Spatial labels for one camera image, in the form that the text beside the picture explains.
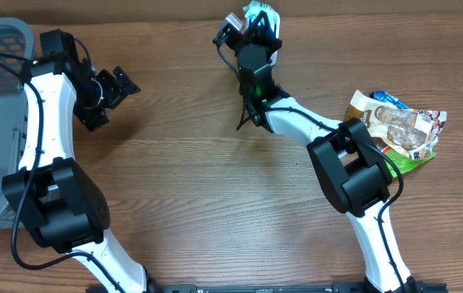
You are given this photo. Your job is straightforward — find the green snack packet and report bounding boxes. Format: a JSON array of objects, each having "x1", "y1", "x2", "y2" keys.
[{"x1": 374, "y1": 138, "x2": 437, "y2": 174}]

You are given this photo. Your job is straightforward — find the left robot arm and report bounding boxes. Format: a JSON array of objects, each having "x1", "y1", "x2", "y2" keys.
[{"x1": 2, "y1": 29, "x2": 161, "y2": 292}]

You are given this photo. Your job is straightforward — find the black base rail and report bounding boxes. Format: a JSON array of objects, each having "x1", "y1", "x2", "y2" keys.
[{"x1": 86, "y1": 282, "x2": 448, "y2": 293}]

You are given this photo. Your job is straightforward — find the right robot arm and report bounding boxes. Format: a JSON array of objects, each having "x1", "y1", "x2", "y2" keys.
[{"x1": 213, "y1": 11, "x2": 413, "y2": 292}]

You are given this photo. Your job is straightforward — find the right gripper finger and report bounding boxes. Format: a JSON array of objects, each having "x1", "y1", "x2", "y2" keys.
[
  {"x1": 245, "y1": 11, "x2": 265, "y2": 34},
  {"x1": 262, "y1": 14, "x2": 280, "y2": 41}
]

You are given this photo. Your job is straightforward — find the light teal snack packet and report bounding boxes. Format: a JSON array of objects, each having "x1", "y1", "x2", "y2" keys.
[{"x1": 242, "y1": 0, "x2": 275, "y2": 16}]

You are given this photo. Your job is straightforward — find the beige brown cookie bag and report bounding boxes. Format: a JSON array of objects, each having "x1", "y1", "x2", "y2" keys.
[{"x1": 347, "y1": 90, "x2": 448, "y2": 160}]

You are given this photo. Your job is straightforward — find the blue snack bar wrapper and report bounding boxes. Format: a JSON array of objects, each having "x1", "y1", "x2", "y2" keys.
[{"x1": 369, "y1": 90, "x2": 408, "y2": 109}]

